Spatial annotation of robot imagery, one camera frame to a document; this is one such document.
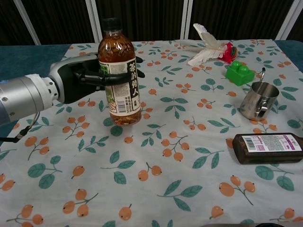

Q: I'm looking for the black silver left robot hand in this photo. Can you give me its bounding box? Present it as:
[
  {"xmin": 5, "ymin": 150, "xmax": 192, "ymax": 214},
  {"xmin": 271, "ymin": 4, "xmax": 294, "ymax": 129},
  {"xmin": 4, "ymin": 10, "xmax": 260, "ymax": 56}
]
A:
[{"xmin": 48, "ymin": 52, "xmax": 145, "ymax": 105}]

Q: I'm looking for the brown tea bottle black cap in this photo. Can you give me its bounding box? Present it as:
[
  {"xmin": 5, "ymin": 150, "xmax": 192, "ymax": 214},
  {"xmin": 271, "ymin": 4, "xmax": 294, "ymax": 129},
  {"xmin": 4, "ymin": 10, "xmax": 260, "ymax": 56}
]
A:
[{"xmin": 97, "ymin": 17, "xmax": 143, "ymax": 126}]

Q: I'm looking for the dark brown bottle white label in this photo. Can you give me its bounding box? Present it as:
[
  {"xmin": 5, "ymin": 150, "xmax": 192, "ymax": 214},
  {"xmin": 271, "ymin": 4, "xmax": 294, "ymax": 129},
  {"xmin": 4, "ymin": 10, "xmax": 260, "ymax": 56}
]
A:
[{"xmin": 232, "ymin": 132, "xmax": 303, "ymax": 165}]

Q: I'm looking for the white floral tablecloth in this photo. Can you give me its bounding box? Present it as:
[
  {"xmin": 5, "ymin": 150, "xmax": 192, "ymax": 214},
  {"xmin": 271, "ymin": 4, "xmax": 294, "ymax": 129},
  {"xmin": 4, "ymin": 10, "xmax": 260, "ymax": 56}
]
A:
[{"xmin": 0, "ymin": 39, "xmax": 303, "ymax": 227}]

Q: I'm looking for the white feather shuttlecock red base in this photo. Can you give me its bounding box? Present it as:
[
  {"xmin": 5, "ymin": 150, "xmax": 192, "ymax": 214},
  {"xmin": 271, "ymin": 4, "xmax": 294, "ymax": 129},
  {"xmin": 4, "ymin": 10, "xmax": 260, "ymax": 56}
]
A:
[{"xmin": 187, "ymin": 23, "xmax": 238, "ymax": 66}]

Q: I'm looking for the green toy building block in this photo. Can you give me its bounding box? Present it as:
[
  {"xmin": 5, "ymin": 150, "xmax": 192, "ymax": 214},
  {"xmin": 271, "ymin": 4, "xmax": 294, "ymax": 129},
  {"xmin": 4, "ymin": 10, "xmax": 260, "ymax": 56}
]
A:
[{"xmin": 225, "ymin": 60, "xmax": 256, "ymax": 87}]

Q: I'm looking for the stainless steel mug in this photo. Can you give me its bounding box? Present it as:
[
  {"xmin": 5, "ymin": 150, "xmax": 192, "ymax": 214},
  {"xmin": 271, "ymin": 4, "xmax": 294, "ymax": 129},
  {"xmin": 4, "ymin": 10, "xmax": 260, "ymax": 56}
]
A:
[{"xmin": 240, "ymin": 82, "xmax": 280, "ymax": 122}]

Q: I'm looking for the white metal frame post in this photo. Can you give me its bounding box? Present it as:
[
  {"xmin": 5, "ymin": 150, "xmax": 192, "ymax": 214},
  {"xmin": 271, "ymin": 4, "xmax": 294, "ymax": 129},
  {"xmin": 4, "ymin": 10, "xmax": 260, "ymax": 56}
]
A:
[
  {"xmin": 274, "ymin": 0, "xmax": 303, "ymax": 41},
  {"xmin": 13, "ymin": 0, "xmax": 41, "ymax": 45},
  {"xmin": 178, "ymin": 0, "xmax": 193, "ymax": 40},
  {"xmin": 85, "ymin": 0, "xmax": 103, "ymax": 44}
]

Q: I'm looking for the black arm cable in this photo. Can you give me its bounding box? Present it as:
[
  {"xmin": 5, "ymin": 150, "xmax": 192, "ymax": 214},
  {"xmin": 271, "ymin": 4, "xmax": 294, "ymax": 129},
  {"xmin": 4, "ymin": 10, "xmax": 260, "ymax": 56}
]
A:
[{"xmin": 0, "ymin": 111, "xmax": 41, "ymax": 144}]

